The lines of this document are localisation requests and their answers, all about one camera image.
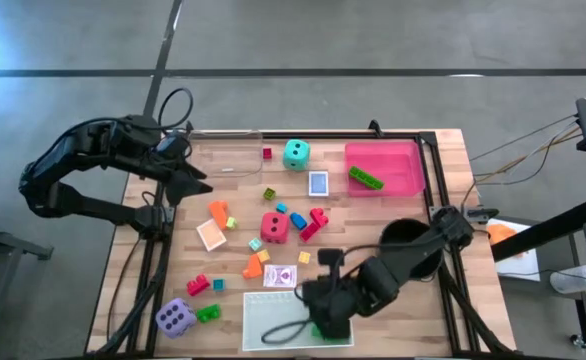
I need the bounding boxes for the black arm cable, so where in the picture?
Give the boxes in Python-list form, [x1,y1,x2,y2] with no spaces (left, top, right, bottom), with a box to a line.
[157,87,195,131]
[260,232,427,346]

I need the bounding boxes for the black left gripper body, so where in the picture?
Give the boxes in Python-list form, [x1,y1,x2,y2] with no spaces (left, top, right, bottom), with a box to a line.
[146,148,190,177]

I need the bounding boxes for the yellow and black floor wires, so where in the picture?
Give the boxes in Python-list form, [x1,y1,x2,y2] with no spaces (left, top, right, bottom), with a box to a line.
[465,113,583,206]

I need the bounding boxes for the orange large block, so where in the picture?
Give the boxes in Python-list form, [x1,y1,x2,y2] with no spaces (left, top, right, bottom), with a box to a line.
[241,253,264,280]
[208,199,231,232]

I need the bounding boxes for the orange object on paper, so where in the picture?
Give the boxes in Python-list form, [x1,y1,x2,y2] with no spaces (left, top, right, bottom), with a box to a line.
[486,223,520,247]

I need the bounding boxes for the white mesh basket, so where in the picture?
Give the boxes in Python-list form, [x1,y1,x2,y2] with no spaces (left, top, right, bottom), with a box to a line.
[242,290,355,352]

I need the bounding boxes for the white crumpled bag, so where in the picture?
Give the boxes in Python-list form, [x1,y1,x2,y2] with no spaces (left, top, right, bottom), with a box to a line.
[549,266,586,296]

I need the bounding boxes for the thin brown cable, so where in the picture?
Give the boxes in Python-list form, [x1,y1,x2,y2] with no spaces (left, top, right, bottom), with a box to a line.
[105,234,147,346]

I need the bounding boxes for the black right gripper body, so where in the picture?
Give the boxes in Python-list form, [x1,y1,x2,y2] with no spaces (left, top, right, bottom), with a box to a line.
[300,267,360,324]

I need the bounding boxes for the blue playing card deck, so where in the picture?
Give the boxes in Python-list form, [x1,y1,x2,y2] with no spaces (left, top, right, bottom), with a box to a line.
[307,170,330,197]

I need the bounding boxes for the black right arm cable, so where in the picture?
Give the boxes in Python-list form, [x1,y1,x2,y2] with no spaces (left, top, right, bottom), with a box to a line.
[260,232,427,346]

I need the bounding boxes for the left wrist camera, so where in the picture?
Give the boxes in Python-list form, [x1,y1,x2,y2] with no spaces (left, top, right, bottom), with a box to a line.
[154,132,192,157]

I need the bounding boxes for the red large stud block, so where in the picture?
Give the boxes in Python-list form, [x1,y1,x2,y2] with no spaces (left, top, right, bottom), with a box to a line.
[308,207,330,229]
[186,274,211,297]

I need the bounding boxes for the green foam die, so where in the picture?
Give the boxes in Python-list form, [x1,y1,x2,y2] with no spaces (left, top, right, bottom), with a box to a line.
[310,323,352,344]

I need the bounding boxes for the purple foam die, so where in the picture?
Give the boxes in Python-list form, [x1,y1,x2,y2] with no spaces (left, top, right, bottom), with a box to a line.
[154,298,198,340]

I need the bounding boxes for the teal foam die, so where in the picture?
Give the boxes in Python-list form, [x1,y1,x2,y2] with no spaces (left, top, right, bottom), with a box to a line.
[281,138,312,172]

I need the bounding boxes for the white paper sheet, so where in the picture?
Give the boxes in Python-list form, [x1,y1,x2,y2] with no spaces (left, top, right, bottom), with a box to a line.
[485,218,542,282]

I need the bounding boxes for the clear plastic tray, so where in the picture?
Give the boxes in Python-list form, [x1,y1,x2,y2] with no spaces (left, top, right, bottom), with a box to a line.
[188,129,265,179]

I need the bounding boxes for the black metal cart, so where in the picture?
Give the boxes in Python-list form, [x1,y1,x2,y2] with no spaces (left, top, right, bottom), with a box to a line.
[0,213,55,360]

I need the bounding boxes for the green large stud block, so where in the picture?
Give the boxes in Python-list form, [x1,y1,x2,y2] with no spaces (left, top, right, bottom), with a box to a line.
[195,303,222,324]

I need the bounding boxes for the pink plastic bin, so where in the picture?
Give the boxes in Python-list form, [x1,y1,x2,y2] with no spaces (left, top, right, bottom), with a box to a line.
[344,140,427,198]

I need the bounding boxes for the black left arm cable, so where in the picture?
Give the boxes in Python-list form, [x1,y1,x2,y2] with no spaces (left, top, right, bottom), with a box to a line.
[157,87,195,131]

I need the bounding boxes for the long green brick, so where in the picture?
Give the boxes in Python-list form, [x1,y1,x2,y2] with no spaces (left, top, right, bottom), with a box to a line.
[348,165,386,192]

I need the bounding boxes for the black cooking pot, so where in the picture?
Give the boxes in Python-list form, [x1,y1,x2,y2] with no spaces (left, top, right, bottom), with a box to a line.
[378,218,445,282]

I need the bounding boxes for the red foam die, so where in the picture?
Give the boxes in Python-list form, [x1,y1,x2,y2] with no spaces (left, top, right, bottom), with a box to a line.
[260,212,291,245]

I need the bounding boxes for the black stand beam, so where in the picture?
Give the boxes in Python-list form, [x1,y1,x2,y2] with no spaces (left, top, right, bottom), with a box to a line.
[490,197,586,263]

